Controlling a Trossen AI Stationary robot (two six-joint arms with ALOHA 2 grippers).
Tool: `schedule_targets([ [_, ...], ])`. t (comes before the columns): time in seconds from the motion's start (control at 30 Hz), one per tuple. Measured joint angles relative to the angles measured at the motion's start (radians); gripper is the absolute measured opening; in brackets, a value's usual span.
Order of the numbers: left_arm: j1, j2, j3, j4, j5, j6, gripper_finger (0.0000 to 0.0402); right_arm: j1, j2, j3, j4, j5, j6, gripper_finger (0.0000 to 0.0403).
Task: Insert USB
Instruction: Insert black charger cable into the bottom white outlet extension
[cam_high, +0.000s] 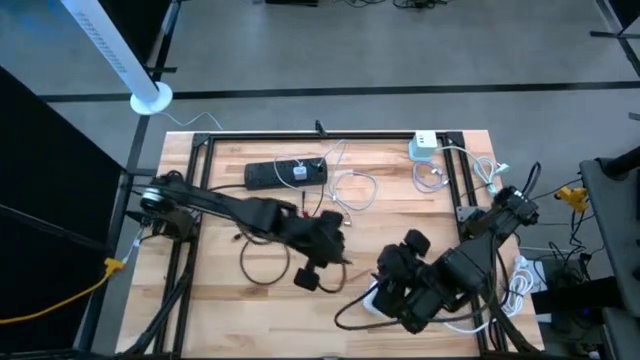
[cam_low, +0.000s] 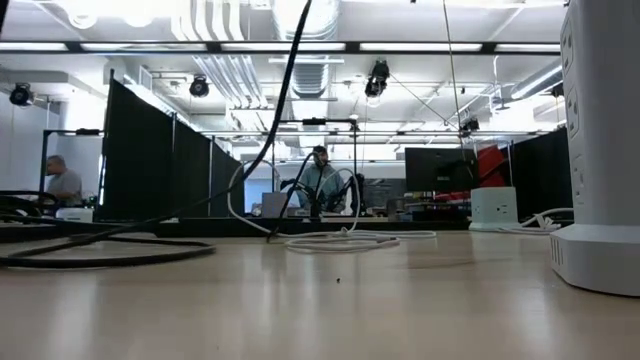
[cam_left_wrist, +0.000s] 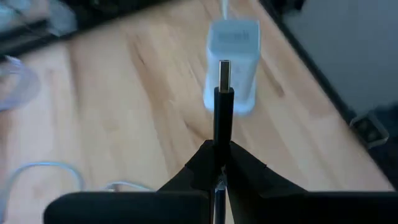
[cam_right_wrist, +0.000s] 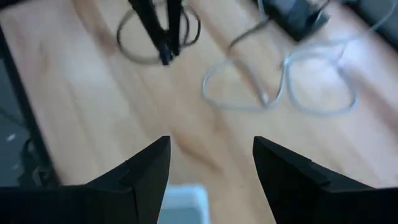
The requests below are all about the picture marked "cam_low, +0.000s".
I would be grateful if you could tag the grey power adapter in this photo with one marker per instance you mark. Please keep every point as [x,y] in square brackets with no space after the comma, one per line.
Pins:
[600,150]

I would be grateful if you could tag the distant black station frame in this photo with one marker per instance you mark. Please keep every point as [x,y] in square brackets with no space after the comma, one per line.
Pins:
[312,121]

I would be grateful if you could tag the small white box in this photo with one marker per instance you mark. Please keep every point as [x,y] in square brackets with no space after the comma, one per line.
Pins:
[75,215]

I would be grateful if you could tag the silver ribbed ventilation duct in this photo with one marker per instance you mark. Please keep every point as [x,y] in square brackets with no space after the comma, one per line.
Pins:
[310,80]

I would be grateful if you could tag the black computer monitor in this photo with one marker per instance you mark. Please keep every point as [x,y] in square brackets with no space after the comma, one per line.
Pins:
[440,170]

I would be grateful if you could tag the red storage bins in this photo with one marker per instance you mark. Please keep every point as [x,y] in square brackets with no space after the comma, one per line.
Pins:
[492,165]

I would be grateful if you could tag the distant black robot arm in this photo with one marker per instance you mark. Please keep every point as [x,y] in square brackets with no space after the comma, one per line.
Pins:
[356,195]
[292,187]

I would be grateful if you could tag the black ceiling spotlight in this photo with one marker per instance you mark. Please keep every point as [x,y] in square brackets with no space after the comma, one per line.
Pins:
[377,80]
[470,127]
[199,87]
[556,90]
[21,95]

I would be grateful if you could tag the person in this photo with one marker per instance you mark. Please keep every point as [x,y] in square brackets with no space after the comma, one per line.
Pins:
[327,180]
[67,185]

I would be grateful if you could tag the black overhead rig bar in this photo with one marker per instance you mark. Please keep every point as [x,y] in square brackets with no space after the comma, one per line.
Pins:
[352,47]

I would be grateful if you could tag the black power strip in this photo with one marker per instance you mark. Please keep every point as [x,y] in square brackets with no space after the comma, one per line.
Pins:
[225,228]

